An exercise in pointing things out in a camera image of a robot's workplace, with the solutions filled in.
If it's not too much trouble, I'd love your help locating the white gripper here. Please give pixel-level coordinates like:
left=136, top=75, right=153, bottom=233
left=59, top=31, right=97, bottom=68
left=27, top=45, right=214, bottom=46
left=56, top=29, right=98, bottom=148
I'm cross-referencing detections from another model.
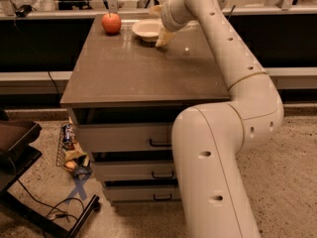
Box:
left=149, top=0, right=195, bottom=48

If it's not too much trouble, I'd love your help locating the white paper bowl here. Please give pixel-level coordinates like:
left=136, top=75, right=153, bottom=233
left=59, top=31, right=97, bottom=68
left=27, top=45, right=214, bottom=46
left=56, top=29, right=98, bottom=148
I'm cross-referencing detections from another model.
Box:
left=132, top=19, right=162, bottom=42

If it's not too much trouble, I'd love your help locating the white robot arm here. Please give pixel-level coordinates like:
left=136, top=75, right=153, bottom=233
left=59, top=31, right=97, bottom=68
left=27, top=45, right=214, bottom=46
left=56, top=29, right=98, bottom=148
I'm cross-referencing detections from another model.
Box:
left=155, top=0, right=284, bottom=238

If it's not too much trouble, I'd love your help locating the red apple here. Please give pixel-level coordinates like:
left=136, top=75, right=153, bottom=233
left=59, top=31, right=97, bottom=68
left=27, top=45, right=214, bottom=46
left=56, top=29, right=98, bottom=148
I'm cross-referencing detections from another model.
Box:
left=101, top=13, right=122, bottom=35

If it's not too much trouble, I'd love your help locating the grey drawer cabinet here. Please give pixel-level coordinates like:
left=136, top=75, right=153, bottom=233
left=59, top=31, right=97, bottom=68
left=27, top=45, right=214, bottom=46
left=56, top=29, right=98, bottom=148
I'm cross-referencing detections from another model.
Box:
left=60, top=12, right=232, bottom=206

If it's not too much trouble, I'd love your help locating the top drawer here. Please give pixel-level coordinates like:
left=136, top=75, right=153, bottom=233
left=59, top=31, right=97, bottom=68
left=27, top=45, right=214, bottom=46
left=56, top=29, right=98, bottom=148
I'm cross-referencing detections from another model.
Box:
left=74, top=123, right=171, bottom=153

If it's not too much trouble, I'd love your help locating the drawer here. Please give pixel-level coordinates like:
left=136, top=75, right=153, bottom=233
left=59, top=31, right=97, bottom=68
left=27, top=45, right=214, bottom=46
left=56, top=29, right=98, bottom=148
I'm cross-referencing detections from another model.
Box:
left=91, top=161, right=176, bottom=181
left=103, top=185, right=180, bottom=203
left=74, top=123, right=171, bottom=153

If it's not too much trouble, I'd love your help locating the black power adapter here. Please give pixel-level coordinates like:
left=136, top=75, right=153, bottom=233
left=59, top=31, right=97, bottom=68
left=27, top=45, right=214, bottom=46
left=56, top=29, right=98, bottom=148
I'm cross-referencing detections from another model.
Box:
left=15, top=5, right=33, bottom=17

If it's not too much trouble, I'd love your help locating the middle drawer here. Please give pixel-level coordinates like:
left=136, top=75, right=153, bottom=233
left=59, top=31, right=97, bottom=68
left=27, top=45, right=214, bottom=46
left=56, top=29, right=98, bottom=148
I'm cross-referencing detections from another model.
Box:
left=91, top=161, right=176, bottom=181

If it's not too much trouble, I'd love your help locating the bottom drawer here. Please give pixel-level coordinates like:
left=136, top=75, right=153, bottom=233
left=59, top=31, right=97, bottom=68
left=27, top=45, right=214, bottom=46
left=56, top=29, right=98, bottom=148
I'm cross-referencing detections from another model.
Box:
left=103, top=185, right=180, bottom=203

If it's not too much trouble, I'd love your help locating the blue tape cross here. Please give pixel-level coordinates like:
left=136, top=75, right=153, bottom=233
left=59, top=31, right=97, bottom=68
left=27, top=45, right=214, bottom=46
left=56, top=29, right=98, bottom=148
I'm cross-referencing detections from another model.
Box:
left=66, top=174, right=91, bottom=202

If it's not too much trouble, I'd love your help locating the black cart stand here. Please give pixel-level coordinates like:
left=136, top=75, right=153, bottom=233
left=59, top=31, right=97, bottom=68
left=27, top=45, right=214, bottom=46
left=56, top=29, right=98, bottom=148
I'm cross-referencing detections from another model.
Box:
left=0, top=110, right=100, bottom=238

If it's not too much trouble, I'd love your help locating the wire basket with snacks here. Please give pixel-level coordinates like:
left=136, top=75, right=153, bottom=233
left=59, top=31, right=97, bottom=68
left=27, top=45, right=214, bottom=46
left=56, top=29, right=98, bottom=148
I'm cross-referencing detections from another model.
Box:
left=55, top=122, right=92, bottom=178

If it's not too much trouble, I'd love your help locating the black floor cable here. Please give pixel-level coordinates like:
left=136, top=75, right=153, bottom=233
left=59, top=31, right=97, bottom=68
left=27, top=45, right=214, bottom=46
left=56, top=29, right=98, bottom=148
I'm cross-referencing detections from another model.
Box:
left=13, top=178, right=86, bottom=223

